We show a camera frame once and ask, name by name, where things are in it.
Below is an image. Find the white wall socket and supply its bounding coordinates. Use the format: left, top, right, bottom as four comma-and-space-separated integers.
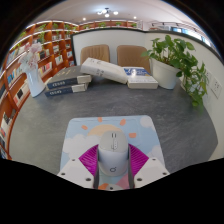
210, 76, 223, 99
203, 68, 213, 84

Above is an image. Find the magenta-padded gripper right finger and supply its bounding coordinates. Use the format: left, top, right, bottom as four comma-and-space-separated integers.
128, 143, 171, 190

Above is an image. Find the pastel sun cloud mouse pad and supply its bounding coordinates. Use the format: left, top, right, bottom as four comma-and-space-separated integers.
59, 115, 164, 192

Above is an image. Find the multi-bulb ceiling lamp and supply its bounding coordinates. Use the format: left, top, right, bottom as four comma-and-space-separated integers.
97, 7, 120, 18

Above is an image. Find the white vase with pink flowers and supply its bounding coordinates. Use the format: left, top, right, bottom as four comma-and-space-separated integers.
18, 42, 46, 98

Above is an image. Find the tan upholstered chair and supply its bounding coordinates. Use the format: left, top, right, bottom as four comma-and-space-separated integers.
116, 44, 152, 74
79, 44, 111, 66

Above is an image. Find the thick dark hardcover book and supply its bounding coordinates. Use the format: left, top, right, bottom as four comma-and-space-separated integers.
46, 66, 93, 90

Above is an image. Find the window with curtains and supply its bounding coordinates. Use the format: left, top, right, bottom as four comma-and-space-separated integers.
149, 21, 209, 46

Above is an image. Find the white thick book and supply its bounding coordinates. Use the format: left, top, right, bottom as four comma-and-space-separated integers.
79, 57, 129, 85

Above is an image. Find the orange wall shelf with plants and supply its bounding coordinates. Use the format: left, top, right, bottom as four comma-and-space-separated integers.
78, 19, 139, 31

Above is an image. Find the green potted plant white pot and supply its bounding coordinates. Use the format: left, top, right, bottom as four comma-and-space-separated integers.
141, 34, 209, 108

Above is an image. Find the thin dark hardcover book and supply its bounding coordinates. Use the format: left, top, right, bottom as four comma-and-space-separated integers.
44, 82, 89, 98

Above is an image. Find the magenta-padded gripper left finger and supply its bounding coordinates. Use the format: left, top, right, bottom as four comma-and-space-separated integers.
56, 143, 101, 190

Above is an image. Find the white computer mouse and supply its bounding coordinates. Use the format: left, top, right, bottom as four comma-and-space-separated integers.
97, 130, 130, 177

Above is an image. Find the orange wooden bookshelf unit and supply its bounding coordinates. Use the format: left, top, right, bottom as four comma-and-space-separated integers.
0, 20, 76, 160

